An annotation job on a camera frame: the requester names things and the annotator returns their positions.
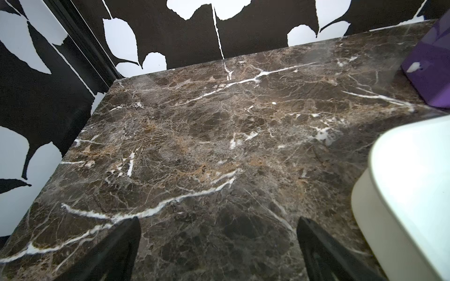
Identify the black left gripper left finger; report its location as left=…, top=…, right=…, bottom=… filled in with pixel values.
left=56, top=217, right=141, bottom=281

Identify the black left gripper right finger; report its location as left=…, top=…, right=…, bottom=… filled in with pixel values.
left=296, top=217, right=385, bottom=281

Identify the purple metronome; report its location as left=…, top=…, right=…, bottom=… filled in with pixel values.
left=401, top=12, right=450, bottom=109

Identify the white plastic storage box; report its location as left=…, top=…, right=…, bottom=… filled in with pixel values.
left=351, top=116, right=450, bottom=281

